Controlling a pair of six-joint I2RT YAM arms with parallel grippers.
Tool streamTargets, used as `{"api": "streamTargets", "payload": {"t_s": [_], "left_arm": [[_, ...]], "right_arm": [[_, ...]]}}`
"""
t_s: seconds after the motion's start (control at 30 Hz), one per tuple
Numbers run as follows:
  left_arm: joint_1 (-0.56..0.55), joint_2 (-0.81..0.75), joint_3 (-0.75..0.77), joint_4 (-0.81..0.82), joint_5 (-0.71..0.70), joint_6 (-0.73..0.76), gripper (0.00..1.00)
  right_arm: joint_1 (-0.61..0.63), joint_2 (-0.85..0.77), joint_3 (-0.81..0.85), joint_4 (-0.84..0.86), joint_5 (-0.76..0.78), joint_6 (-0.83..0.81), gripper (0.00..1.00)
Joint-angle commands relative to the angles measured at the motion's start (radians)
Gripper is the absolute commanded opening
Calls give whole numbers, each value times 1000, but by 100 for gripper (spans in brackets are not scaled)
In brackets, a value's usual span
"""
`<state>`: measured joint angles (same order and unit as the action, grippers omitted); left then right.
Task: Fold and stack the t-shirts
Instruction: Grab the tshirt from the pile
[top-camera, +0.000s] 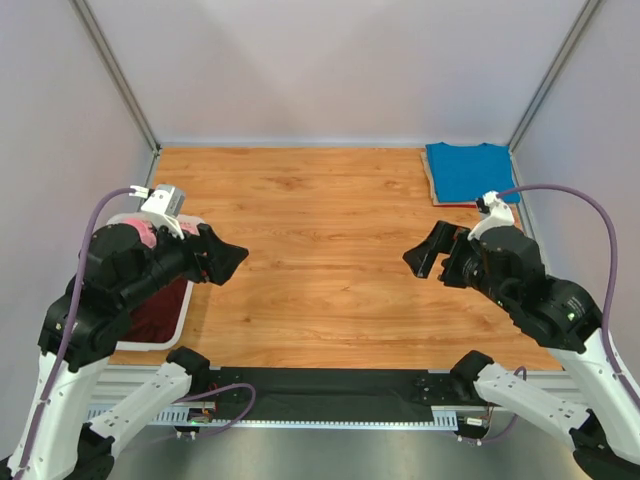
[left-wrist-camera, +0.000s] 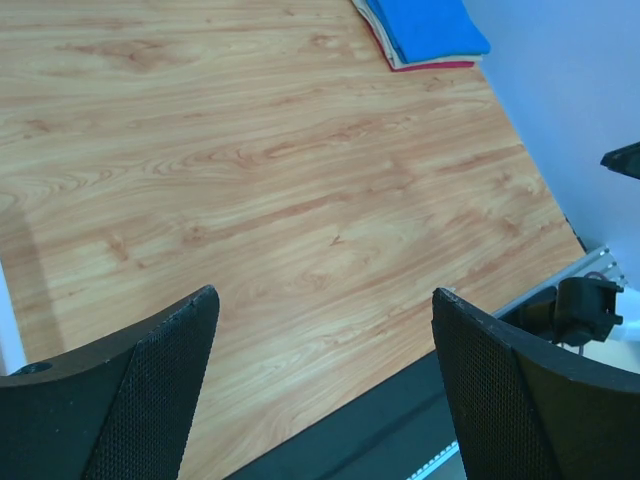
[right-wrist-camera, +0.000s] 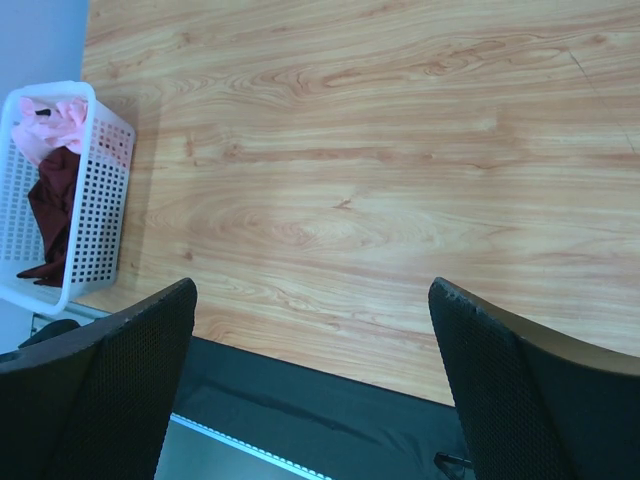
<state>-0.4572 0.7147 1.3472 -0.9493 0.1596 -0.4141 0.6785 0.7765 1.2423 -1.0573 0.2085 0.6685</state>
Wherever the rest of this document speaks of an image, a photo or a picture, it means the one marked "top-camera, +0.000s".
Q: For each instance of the blue folded t shirt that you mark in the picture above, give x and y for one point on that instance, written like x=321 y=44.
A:
x=464 y=173

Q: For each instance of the dark red t shirt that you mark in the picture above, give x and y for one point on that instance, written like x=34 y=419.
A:
x=155 y=321

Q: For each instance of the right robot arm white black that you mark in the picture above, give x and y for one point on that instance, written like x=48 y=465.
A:
x=505 y=266

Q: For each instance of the white plastic laundry basket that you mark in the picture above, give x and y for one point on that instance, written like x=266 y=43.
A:
x=145 y=347

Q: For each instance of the aluminium frame post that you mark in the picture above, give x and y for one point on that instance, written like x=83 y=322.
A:
x=97 y=37
x=571 y=41

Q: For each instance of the right aluminium frame post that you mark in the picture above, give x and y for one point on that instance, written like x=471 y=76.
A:
x=571 y=41

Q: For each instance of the left aluminium frame post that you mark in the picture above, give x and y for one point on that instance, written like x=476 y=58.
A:
x=97 y=37

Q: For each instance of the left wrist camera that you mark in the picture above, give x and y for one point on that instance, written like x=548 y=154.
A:
x=161 y=206

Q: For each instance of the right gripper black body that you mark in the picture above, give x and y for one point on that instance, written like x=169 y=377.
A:
x=451 y=260

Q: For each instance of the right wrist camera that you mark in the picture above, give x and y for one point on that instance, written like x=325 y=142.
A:
x=494 y=212

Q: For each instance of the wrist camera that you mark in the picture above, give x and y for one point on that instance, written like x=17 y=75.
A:
x=494 y=212
x=161 y=206

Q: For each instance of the aluminium front rail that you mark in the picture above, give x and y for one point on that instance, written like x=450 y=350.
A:
x=226 y=406

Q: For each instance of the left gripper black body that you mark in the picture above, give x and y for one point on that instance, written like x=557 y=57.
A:
x=201 y=258

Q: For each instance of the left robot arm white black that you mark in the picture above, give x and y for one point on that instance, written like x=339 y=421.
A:
x=120 y=267

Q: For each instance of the pink t shirt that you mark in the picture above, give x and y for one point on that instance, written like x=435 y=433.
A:
x=146 y=233

